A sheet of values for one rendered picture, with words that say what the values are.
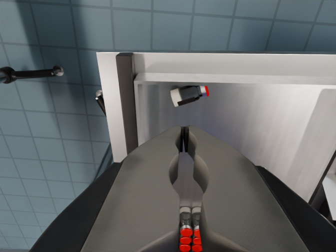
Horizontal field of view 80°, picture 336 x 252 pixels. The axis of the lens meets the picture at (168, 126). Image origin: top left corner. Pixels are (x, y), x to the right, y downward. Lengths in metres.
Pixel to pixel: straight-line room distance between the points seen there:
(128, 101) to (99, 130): 1.16
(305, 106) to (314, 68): 0.05
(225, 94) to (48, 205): 1.96
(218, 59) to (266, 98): 0.08
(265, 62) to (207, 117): 0.10
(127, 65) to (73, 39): 1.02
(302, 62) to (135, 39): 0.95
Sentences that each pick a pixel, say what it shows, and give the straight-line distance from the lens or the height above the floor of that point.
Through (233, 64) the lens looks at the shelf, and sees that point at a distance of 0.27.
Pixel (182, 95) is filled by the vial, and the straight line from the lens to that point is 0.25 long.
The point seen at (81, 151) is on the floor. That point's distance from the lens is 1.57.
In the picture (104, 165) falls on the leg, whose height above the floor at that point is 0.46.
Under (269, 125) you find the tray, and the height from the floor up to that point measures 0.88.
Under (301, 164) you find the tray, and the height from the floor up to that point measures 0.88.
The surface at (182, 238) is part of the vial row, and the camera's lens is 0.40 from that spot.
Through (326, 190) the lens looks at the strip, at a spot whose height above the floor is 0.90.
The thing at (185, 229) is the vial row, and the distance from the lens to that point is 0.38.
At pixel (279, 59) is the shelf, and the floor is 0.88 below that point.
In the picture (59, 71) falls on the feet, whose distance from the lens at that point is 1.33.
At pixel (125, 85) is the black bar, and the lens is 0.26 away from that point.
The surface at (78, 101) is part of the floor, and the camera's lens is 1.36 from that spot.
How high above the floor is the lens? 1.14
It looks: 60 degrees down
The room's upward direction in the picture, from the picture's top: 177 degrees counter-clockwise
